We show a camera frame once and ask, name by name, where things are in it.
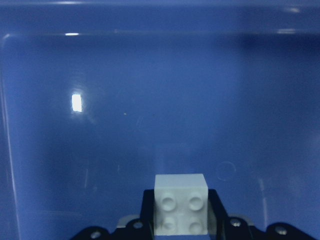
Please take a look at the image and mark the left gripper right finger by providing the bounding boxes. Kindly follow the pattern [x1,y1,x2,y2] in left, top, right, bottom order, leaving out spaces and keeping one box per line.
[207,189,314,240]

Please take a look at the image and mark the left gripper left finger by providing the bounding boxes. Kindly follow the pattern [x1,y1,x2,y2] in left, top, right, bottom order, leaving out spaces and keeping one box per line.
[72,189,155,240]

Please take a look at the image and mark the blue plastic tray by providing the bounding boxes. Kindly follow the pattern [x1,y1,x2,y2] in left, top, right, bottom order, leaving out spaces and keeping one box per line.
[0,0,320,240]

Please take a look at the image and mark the white block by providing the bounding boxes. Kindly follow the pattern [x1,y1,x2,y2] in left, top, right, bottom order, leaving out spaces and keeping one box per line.
[153,173,209,236]

